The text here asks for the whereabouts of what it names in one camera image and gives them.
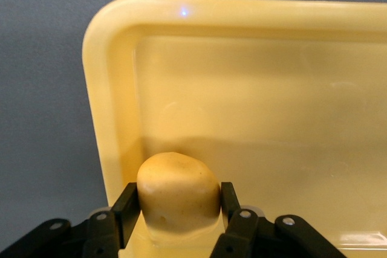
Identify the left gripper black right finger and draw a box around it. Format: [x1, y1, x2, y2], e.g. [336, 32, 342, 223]
[209, 181, 349, 258]

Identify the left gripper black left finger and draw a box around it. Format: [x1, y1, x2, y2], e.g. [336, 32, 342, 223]
[0, 181, 141, 258]

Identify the yellow potato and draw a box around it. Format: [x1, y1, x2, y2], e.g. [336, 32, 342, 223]
[137, 152, 221, 236]

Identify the yellow plastic tray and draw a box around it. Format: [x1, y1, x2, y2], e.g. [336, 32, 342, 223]
[81, 0, 387, 258]

